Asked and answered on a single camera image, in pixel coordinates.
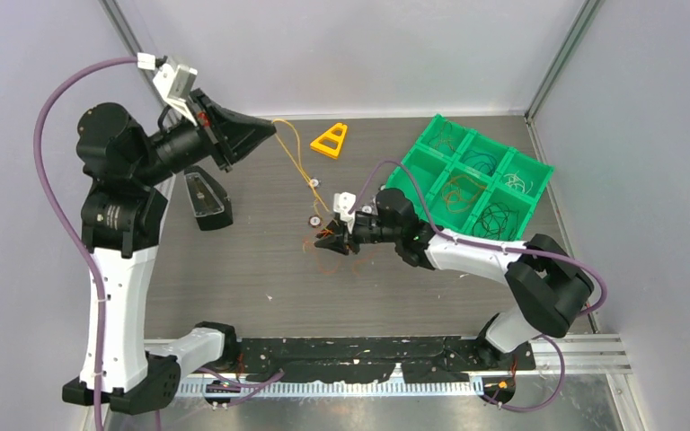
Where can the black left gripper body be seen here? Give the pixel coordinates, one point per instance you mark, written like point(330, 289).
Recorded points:
point(192, 98)

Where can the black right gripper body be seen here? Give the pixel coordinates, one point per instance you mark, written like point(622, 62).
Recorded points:
point(366, 230)

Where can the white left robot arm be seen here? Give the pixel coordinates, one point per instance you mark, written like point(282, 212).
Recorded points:
point(122, 217)

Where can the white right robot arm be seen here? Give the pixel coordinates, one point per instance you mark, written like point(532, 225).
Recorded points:
point(549, 291)

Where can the brown round token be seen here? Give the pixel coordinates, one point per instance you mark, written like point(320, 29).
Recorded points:
point(315, 221)

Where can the yellow triangular plastic piece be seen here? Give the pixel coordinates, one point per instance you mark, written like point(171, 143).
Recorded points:
point(330, 142)

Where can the green compartment bin tray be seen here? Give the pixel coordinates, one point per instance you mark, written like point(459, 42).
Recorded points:
point(470, 183)

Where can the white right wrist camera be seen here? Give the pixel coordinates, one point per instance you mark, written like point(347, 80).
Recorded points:
point(344, 207)

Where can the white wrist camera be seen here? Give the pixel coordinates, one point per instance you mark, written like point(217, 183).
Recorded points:
point(173, 82)
point(344, 207)

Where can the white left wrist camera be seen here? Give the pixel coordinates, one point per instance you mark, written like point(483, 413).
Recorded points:
point(173, 82)

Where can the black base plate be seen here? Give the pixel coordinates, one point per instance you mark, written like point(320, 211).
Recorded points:
point(440, 359)

